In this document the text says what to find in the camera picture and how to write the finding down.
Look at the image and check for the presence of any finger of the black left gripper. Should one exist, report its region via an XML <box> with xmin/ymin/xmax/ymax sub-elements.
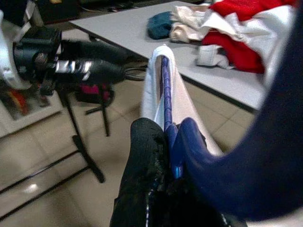
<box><xmin>62</xmin><ymin>40</ymin><xmax>130</xmax><ymax>64</ymax></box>
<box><xmin>54</xmin><ymin>60</ymin><xmax>125</xmax><ymax>85</ymax></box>

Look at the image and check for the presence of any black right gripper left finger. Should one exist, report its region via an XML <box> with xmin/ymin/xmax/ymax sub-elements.
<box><xmin>110</xmin><ymin>117</ymin><xmax>170</xmax><ymax>227</ymax></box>

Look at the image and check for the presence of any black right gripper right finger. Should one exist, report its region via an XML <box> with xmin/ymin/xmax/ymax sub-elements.
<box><xmin>151</xmin><ymin>183</ymin><xmax>248</xmax><ymax>227</ymax></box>

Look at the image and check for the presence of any white printed garment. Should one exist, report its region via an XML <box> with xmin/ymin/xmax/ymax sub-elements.
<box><xmin>141</xmin><ymin>44</ymin><xmax>224</xmax><ymax>157</ymax></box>

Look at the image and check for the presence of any blue plastic clothes hanger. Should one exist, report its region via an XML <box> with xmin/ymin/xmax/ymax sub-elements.
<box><xmin>160</xmin><ymin>0</ymin><xmax>303</xmax><ymax>224</ymax></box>

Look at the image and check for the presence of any white glass door cabinet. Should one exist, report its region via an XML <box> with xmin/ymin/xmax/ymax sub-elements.
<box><xmin>0</xmin><ymin>78</ymin><xmax>63</xmax><ymax>139</ymax></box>

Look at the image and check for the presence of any teal knit cloth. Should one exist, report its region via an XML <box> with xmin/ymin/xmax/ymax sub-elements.
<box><xmin>148</xmin><ymin>11</ymin><xmax>176</xmax><ymax>40</ymax></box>

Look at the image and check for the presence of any cream white garment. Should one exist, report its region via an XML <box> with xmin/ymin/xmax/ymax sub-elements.
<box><xmin>169</xmin><ymin>4</ymin><xmax>215</xmax><ymax>44</ymax></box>

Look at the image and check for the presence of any red garment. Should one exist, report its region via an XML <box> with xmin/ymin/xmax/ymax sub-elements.
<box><xmin>209</xmin><ymin>0</ymin><xmax>298</xmax><ymax>22</ymax></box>
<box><xmin>201</xmin><ymin>29</ymin><xmax>265</xmax><ymax>74</ymax></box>

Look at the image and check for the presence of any white grey garment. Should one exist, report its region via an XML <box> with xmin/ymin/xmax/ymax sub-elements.
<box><xmin>195</xmin><ymin>4</ymin><xmax>298</xmax><ymax>70</ymax></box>

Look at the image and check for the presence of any black clothes rack frame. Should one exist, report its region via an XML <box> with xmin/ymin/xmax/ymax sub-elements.
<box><xmin>0</xmin><ymin>80</ymin><xmax>112</xmax><ymax>222</ymax></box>

